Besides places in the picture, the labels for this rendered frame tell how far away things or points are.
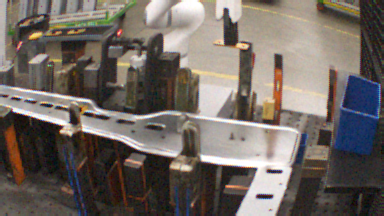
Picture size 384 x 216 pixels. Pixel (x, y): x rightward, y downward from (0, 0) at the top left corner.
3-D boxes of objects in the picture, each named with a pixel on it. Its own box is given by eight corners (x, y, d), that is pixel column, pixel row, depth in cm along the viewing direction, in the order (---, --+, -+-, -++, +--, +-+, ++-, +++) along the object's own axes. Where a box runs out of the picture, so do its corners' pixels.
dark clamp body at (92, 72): (85, 167, 180) (76, 70, 163) (97, 152, 191) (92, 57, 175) (108, 174, 177) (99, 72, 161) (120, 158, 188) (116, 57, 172)
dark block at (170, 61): (159, 180, 176) (156, 58, 158) (165, 171, 182) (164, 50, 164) (173, 183, 175) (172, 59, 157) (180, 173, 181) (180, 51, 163)
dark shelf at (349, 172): (322, 194, 111) (325, 185, 110) (333, 73, 189) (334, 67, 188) (379, 194, 105) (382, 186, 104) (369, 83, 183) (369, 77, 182)
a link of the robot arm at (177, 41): (152, 51, 206) (154, 0, 195) (200, 46, 210) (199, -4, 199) (158, 61, 195) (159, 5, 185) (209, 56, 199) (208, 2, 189)
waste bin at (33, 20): (8, 89, 426) (6, 27, 395) (30, 71, 473) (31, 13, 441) (33, 94, 412) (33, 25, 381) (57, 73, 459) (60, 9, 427)
